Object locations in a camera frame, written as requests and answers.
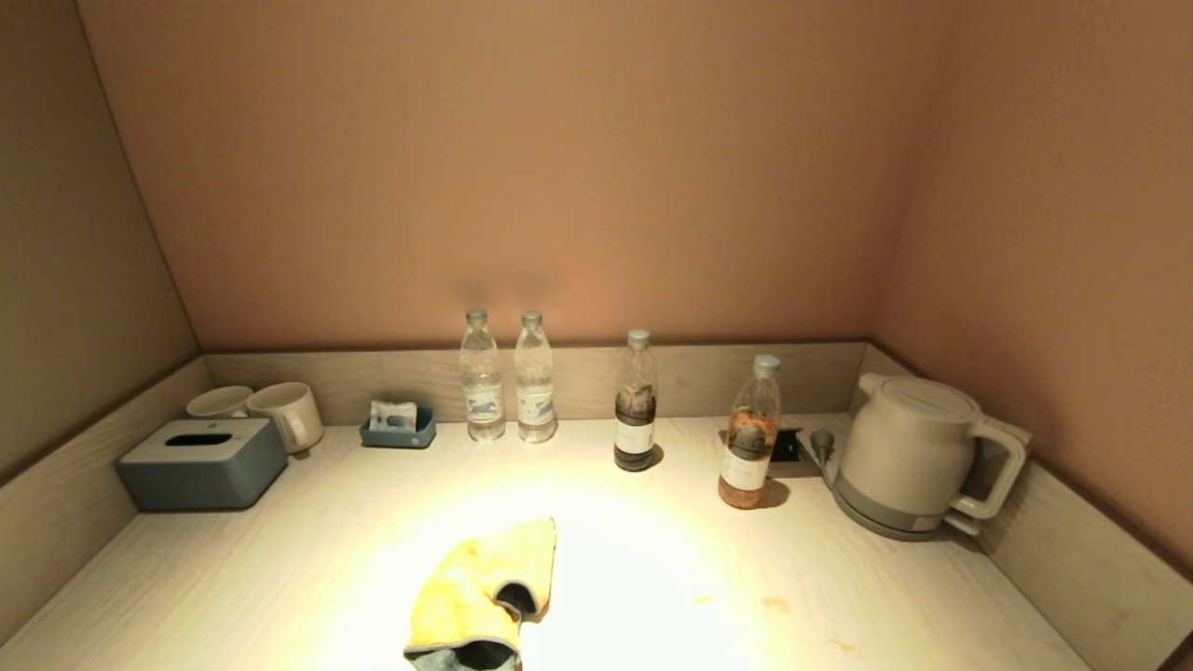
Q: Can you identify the grey tissue box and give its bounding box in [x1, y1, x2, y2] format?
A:
[116, 418, 289, 512]

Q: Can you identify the white electric kettle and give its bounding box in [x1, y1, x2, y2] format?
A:
[836, 373, 1030, 534]

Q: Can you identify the grey kettle base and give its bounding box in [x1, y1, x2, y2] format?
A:
[832, 480, 987, 543]

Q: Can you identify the orange microfibre cloth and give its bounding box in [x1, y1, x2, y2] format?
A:
[403, 517, 558, 671]

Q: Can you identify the bottle with amber tea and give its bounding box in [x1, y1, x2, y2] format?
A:
[718, 354, 783, 511]

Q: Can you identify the bottle with dark tea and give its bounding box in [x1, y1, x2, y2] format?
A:
[614, 329, 659, 472]

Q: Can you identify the white ceramic mug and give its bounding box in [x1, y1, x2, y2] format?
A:
[185, 385, 254, 419]
[246, 382, 325, 456]

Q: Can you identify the small blue tray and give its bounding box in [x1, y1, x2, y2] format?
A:
[360, 404, 437, 450]

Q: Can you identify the clear water bottle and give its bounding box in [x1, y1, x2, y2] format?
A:
[514, 310, 558, 444]
[460, 308, 507, 443]

